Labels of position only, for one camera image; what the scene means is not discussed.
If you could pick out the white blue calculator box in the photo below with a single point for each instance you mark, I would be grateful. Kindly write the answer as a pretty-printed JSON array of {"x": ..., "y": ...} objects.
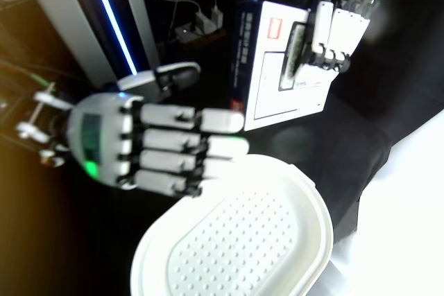
[{"x": 263, "y": 77}]

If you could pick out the black table cloth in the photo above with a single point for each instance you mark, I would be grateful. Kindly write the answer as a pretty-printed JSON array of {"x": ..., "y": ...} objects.
[{"x": 347, "y": 154}]

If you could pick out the white charger plug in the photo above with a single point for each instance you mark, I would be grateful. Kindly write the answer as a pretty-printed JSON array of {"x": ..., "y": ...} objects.
[
  {"x": 201, "y": 20},
  {"x": 215, "y": 13}
]

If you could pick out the white power strip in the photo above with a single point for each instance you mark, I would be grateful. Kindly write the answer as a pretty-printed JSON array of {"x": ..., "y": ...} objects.
[{"x": 187, "y": 32}]

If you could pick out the white studded plastic tray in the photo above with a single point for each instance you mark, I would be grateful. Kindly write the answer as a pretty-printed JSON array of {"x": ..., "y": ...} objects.
[{"x": 243, "y": 240}]

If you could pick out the white column with blue light strip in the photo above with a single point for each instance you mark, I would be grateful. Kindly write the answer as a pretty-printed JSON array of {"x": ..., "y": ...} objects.
[{"x": 62, "y": 5}]

